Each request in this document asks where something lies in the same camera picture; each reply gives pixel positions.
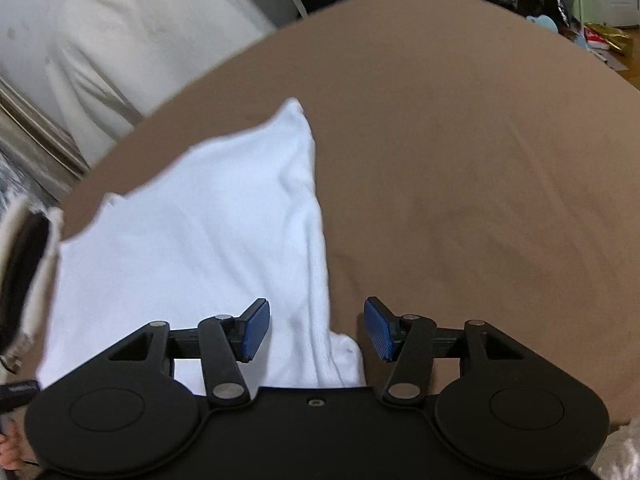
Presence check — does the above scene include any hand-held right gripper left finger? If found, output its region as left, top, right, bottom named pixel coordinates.
left=107, top=298, right=271, bottom=407

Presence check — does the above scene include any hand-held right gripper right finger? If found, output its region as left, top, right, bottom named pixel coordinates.
left=363, top=296, right=527, bottom=407

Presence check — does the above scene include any white t-shirt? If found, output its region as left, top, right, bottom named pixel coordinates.
left=37, top=97, right=366, bottom=391

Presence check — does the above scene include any person's left hand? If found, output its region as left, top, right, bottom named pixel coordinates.
left=0, top=420, right=26, bottom=468

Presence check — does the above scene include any dark grey folded sweater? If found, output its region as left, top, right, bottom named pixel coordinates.
left=0, top=214, right=51, bottom=346

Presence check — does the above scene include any silver crinkled cover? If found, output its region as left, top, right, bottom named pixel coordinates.
left=0, top=155, right=71, bottom=221

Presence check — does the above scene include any beige curtain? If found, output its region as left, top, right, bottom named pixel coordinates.
left=0, top=75, right=91, bottom=181

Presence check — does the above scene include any light blue toy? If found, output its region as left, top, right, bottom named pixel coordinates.
left=525, top=14, right=558, bottom=33

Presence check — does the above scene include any yellow red packet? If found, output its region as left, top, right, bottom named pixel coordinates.
left=585, top=22, right=633, bottom=56

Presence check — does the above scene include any pale green bag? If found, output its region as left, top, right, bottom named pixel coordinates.
left=572, top=0, right=601, bottom=28

